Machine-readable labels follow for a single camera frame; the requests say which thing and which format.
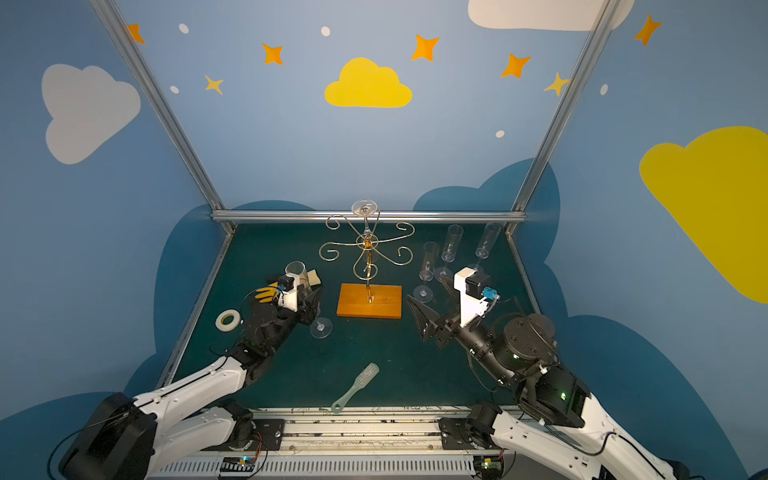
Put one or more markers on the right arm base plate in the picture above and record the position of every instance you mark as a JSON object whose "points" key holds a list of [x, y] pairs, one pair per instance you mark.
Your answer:
{"points": [[459, 434]]}

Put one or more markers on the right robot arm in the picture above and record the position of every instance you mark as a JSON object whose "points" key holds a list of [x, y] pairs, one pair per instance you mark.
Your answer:
{"points": [[570, 432]]}

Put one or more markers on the white tape roll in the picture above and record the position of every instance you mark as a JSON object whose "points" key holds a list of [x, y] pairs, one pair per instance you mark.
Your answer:
{"points": [[228, 320]]}

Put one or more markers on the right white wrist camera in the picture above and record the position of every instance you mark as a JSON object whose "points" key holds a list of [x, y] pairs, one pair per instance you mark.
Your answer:
{"points": [[476, 297]]}

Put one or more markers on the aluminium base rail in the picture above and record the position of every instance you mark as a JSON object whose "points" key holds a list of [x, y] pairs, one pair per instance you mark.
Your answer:
{"points": [[375, 435]]}

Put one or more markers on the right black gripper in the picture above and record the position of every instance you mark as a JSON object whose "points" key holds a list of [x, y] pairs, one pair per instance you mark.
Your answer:
{"points": [[444, 325]]}

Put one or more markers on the gold wire glass rack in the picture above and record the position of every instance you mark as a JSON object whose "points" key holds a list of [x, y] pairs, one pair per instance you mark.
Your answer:
{"points": [[368, 246]]}

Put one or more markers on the yellow work glove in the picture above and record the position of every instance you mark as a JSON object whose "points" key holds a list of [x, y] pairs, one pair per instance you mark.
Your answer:
{"points": [[265, 294]]}

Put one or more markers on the left aluminium post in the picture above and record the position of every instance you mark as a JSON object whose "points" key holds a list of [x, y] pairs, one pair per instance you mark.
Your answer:
{"points": [[113, 22]]}

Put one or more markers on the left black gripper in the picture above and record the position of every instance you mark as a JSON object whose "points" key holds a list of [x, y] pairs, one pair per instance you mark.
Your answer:
{"points": [[301, 311]]}

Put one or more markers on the aluminium post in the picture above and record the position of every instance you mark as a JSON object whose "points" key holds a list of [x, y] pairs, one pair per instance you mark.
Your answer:
{"points": [[113, 22], [583, 68]]}

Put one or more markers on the clear glass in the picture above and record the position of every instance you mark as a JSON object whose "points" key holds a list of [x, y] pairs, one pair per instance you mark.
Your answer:
{"points": [[448, 255], [487, 240], [320, 327], [369, 211], [423, 292], [297, 269]]}

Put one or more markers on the orange wooden rack base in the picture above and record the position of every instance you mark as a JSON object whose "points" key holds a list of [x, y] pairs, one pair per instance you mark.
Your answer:
{"points": [[370, 302]]}

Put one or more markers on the right aluminium post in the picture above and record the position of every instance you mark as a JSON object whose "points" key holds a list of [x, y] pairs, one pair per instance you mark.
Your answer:
{"points": [[583, 68]]}

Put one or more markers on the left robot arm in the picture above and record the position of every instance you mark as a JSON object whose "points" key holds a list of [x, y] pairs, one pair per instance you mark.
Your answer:
{"points": [[133, 437]]}

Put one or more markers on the clear glass top back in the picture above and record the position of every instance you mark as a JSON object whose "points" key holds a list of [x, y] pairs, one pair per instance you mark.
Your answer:
{"points": [[369, 211]]}

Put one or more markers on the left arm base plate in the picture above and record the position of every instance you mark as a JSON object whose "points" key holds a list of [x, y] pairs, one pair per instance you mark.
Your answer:
{"points": [[266, 434]]}

